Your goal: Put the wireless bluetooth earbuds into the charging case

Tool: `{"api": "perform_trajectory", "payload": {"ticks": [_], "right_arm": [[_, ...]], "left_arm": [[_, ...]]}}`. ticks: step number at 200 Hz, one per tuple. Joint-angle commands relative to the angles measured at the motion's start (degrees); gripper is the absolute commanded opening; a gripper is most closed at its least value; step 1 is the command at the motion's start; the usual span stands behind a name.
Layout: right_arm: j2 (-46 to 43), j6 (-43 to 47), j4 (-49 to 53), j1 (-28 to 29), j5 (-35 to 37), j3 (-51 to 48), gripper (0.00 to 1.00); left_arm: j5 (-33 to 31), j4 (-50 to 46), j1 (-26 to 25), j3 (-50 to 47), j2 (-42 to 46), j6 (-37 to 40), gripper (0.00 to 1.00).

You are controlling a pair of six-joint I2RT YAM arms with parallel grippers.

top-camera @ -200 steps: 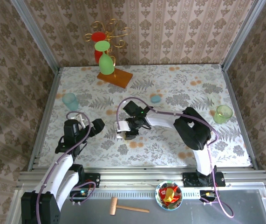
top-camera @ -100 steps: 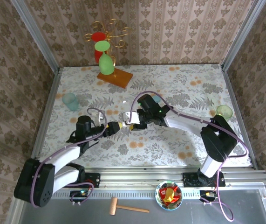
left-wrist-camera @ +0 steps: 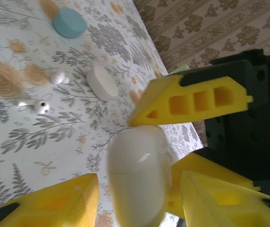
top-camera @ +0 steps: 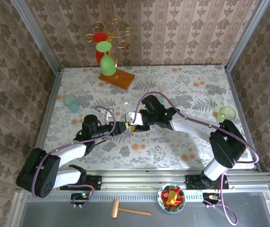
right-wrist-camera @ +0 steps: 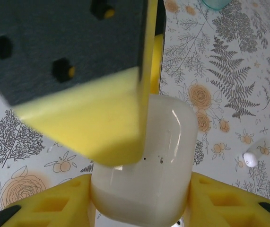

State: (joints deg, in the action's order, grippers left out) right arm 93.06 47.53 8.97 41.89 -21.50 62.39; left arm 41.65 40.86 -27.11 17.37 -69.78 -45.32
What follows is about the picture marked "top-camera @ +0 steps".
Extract aluminium upright frame post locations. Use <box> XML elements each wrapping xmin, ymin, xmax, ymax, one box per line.
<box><xmin>10</xmin><ymin>0</ymin><xmax>62</xmax><ymax>74</ymax></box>
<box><xmin>224</xmin><ymin>0</ymin><xmax>270</xmax><ymax>72</ymax></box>

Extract small wooden mallet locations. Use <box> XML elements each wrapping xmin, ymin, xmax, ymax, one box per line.
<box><xmin>111</xmin><ymin>199</ymin><xmax>153</xmax><ymax>218</ymax></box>

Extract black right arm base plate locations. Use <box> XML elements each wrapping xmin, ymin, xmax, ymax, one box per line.
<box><xmin>185</xmin><ymin>174</ymin><xmax>230</xmax><ymax>190</ymax></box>

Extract red wine glass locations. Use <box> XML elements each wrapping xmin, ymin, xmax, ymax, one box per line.
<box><xmin>92</xmin><ymin>32</ymin><xmax>110</xmax><ymax>65</ymax></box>

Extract grey metal shelf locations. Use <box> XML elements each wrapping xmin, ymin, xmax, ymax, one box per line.
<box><xmin>7</xmin><ymin>190</ymin><xmax>270</xmax><ymax>227</ymax></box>

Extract red yellow snack packets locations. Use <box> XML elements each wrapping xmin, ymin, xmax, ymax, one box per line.
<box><xmin>161</xmin><ymin>185</ymin><xmax>183</xmax><ymax>209</ymax></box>

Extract green plastic tumbler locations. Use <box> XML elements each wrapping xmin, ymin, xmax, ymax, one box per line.
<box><xmin>216</xmin><ymin>106</ymin><xmax>237</xmax><ymax>124</ymax></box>

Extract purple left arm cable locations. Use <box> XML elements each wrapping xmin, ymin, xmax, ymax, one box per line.
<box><xmin>31</xmin><ymin>105</ymin><xmax>116</xmax><ymax>198</ymax></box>

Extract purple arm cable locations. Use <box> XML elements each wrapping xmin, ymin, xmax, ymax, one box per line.
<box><xmin>31</xmin><ymin>105</ymin><xmax>116</xmax><ymax>198</ymax></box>
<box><xmin>134</xmin><ymin>91</ymin><xmax>260</xmax><ymax>225</ymax></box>

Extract green wine glass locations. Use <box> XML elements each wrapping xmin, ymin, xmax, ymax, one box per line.
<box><xmin>96</xmin><ymin>41</ymin><xmax>116</xmax><ymax>77</ymax></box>

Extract aluminium table side rail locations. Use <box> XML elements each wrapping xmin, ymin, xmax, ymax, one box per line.
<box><xmin>224</xmin><ymin>66</ymin><xmax>263</xmax><ymax>172</ymax></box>
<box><xmin>27</xmin><ymin>68</ymin><xmax>63</xmax><ymax>174</ymax></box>

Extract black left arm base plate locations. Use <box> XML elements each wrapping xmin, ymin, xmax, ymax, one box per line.
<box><xmin>60</xmin><ymin>174</ymin><xmax>103</xmax><ymax>191</ymax></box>

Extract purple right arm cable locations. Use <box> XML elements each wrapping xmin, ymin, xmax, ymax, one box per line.
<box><xmin>134</xmin><ymin>91</ymin><xmax>260</xmax><ymax>225</ymax></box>

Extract patterned bowl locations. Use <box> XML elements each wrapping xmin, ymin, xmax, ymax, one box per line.
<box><xmin>157</xmin><ymin>183</ymin><xmax>186</xmax><ymax>213</ymax></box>

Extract gold wire rack wooden base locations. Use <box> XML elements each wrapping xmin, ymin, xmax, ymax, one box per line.
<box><xmin>85</xmin><ymin>18</ymin><xmax>136</xmax><ymax>90</ymax></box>

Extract teal plastic tumbler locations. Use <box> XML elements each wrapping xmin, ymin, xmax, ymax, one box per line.
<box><xmin>62</xmin><ymin>94</ymin><xmax>80</xmax><ymax>114</ymax></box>

